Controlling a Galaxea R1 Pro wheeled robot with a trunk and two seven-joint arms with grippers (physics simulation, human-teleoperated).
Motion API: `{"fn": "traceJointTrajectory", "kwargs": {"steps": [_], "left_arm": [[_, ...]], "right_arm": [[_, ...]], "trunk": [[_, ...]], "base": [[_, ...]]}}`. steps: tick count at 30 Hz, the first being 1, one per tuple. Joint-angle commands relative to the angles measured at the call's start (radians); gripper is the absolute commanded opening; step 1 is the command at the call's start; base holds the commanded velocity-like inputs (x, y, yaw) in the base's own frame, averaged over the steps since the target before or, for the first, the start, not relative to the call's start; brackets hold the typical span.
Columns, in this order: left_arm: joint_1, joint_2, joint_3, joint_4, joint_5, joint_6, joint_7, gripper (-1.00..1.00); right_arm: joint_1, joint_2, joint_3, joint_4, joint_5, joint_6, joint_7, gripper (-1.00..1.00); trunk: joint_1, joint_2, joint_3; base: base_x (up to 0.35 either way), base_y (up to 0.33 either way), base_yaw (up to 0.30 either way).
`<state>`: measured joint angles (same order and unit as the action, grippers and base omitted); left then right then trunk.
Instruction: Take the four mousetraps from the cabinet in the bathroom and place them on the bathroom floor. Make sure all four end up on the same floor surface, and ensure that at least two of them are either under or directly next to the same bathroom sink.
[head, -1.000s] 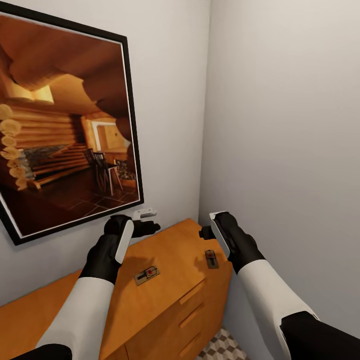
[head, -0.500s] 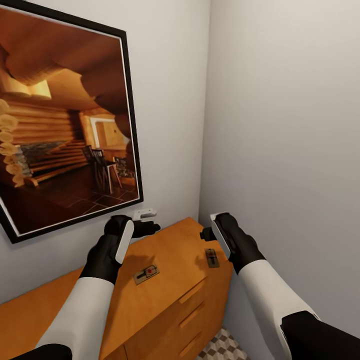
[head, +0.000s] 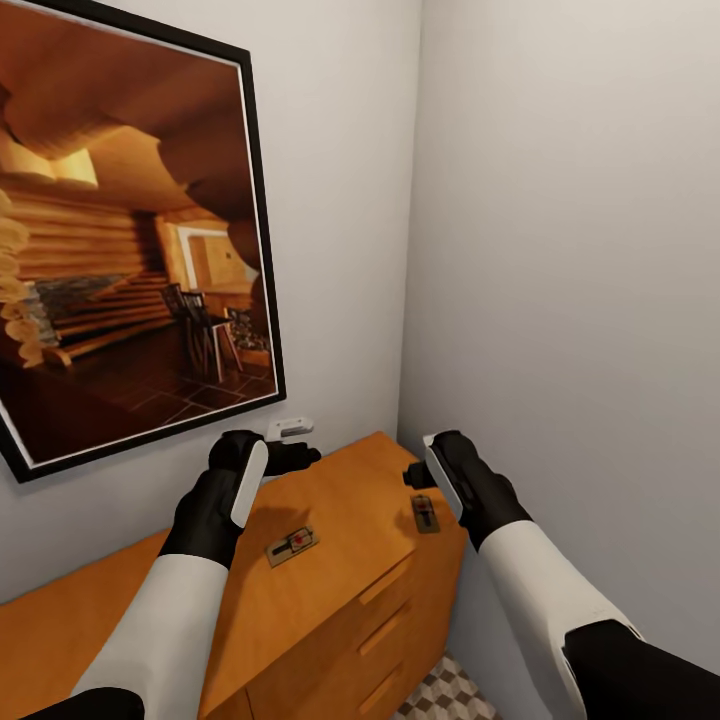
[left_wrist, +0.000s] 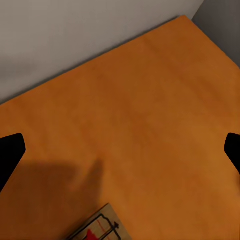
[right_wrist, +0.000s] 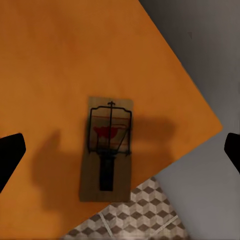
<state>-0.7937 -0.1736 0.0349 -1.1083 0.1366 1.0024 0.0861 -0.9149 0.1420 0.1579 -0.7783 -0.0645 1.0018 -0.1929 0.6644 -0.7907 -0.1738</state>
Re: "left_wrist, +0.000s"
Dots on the cabinet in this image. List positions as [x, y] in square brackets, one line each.
[142, 127]

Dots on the mousetrap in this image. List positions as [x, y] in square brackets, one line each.
[104, 225]

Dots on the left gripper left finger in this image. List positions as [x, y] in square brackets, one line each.
[12, 149]

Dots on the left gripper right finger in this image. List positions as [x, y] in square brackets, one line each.
[232, 149]

